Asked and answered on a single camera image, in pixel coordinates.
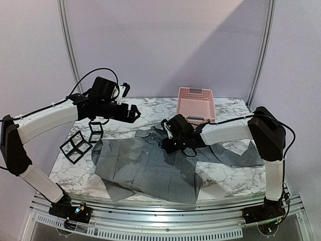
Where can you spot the grey button-up shirt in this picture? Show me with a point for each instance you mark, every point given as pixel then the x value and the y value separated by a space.
pixel 138 164

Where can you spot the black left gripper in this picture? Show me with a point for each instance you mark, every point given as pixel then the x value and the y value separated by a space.
pixel 123 116

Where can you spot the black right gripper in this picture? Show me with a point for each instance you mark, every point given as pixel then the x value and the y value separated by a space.
pixel 168 146

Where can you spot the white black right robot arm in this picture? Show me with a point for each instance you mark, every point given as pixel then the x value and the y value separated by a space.
pixel 257 139

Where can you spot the black frame display box pair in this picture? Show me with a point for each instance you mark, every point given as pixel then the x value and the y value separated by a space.
pixel 75 147

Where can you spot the right aluminium corner post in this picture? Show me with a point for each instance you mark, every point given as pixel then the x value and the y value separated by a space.
pixel 262 53

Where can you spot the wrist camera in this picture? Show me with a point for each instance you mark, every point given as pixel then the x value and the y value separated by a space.
pixel 121 92
pixel 166 128

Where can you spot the pink perforated plastic basket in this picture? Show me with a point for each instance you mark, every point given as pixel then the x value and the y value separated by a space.
pixel 196 105

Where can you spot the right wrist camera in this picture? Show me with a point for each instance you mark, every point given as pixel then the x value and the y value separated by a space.
pixel 166 128

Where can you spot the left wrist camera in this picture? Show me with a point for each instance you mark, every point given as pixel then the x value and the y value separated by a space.
pixel 121 92

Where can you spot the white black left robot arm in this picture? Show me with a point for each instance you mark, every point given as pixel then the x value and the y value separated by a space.
pixel 103 99

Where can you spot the left aluminium corner post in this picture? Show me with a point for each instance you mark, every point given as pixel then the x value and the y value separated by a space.
pixel 68 44

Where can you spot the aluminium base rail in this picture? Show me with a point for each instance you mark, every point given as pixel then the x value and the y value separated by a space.
pixel 157 220

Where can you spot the aluminium corner post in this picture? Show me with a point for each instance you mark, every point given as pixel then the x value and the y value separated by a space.
pixel 262 53
pixel 68 44

